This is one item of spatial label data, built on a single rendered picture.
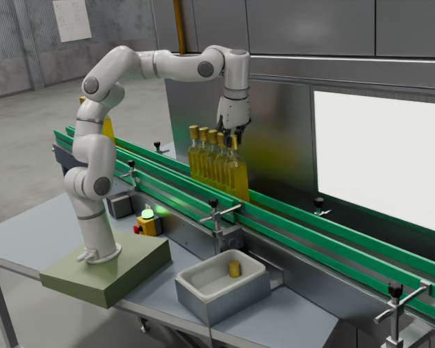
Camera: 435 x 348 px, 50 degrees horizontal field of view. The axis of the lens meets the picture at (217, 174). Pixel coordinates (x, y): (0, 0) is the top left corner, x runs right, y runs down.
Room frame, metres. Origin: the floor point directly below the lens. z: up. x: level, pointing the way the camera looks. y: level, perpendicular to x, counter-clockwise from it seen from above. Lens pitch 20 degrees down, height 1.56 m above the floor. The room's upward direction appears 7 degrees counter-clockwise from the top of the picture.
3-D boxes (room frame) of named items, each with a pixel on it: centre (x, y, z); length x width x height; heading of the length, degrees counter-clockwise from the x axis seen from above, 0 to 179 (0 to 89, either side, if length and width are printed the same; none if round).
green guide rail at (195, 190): (2.13, 0.43, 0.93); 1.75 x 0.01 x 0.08; 32
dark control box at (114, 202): (1.89, 0.44, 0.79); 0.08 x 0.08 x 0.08; 32
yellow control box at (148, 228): (1.65, 0.29, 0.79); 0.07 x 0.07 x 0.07; 32
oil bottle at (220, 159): (1.51, -0.03, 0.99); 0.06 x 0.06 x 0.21; 33
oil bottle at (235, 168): (1.46, -0.06, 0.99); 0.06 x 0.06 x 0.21; 33
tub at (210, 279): (1.18, 0.02, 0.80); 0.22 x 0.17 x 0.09; 122
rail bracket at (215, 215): (1.33, 0.00, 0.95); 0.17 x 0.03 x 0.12; 122
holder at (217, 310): (1.19, 0.00, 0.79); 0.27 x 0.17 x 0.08; 122
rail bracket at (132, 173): (1.81, 0.36, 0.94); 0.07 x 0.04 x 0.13; 122
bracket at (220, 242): (1.34, -0.01, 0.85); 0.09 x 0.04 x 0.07; 122
